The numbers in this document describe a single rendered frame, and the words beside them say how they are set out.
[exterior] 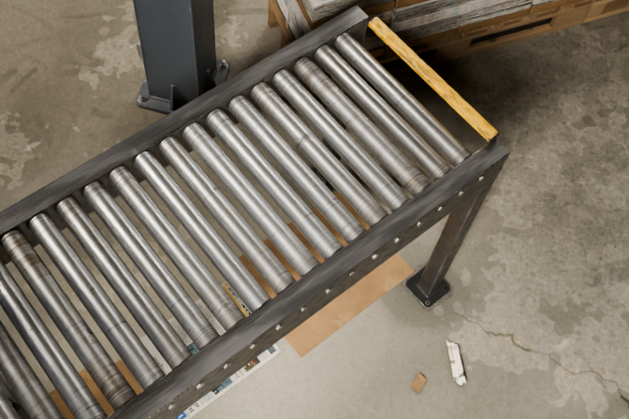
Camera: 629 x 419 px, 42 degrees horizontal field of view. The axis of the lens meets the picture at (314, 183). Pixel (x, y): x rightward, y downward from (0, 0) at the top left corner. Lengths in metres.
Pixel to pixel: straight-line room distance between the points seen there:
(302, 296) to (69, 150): 1.36
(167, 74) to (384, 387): 1.22
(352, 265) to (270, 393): 0.82
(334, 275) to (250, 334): 0.21
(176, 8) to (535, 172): 1.32
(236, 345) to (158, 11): 1.21
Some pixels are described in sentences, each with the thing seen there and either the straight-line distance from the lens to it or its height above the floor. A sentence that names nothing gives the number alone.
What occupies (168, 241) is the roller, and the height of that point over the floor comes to 0.80.
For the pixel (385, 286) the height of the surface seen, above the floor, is 0.00.
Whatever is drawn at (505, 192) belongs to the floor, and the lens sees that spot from 2.85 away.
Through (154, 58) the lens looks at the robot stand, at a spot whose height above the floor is 0.25.
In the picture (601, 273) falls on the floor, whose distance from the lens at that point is 2.82.
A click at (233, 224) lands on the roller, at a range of 1.76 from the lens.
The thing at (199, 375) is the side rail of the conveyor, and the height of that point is 0.80.
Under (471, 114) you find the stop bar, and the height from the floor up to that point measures 0.82.
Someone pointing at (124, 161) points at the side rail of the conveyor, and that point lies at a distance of 1.85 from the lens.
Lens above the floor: 2.37
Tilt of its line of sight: 60 degrees down
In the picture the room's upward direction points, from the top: 8 degrees clockwise
